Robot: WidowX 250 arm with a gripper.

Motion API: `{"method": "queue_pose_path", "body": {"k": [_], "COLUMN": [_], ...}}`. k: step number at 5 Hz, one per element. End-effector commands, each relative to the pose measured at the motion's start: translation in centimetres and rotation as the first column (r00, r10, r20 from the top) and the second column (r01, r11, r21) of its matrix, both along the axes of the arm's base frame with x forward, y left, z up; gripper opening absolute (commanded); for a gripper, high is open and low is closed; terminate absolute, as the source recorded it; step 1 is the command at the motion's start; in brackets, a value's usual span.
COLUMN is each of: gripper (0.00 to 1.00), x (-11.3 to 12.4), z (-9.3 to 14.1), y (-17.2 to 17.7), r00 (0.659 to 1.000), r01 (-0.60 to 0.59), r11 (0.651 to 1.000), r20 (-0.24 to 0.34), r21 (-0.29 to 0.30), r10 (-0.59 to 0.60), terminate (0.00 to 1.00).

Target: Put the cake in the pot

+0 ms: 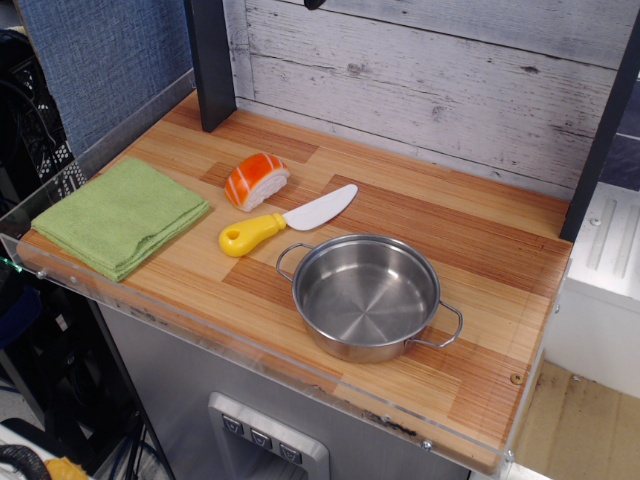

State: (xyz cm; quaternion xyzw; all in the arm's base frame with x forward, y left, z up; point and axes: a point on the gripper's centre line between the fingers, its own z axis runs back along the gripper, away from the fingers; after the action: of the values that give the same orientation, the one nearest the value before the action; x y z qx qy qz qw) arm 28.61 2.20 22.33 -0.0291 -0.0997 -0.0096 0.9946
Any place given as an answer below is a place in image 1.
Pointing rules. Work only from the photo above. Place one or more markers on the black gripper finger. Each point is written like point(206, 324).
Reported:
point(313, 4)

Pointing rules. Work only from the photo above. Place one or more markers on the orange white toy cake slice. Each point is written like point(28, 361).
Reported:
point(254, 180)

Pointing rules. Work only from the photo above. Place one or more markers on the stainless steel pot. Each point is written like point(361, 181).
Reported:
point(365, 298)

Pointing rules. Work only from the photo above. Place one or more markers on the folded green cloth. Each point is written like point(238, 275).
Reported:
point(117, 220)

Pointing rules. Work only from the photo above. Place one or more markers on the black plastic crate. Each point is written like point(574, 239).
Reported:
point(34, 145)

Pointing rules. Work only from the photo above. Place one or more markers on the silver toy fridge cabinet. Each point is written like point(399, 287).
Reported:
point(174, 375)

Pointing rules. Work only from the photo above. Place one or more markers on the white plastic box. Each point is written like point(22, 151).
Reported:
point(593, 330)

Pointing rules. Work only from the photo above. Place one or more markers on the silver dispenser button panel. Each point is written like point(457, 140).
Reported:
point(253, 445)

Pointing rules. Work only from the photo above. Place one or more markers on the yellow object bottom left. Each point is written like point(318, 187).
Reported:
point(64, 469)

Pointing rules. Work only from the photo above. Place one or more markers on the dark grey left post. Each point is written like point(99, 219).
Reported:
point(211, 61)

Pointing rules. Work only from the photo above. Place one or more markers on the dark grey post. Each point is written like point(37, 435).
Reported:
point(615, 107)
point(211, 61)

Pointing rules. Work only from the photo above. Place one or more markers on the toy knife yellow handle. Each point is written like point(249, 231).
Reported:
point(241, 238)

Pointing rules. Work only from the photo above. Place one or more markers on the dark grey right post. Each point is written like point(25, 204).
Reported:
point(615, 107)

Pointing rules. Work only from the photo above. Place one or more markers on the clear acrylic guard rail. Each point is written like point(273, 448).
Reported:
point(495, 248)

